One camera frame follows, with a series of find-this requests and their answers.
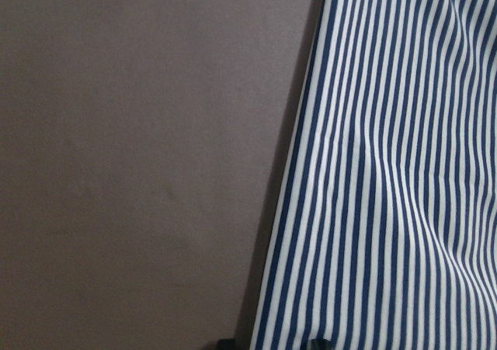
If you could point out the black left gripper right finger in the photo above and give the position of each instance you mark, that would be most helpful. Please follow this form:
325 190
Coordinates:
319 344

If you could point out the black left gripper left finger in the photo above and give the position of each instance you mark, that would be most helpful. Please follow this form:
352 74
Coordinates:
225 344

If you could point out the navy white striped polo shirt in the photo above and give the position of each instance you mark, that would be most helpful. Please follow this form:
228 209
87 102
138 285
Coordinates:
385 228

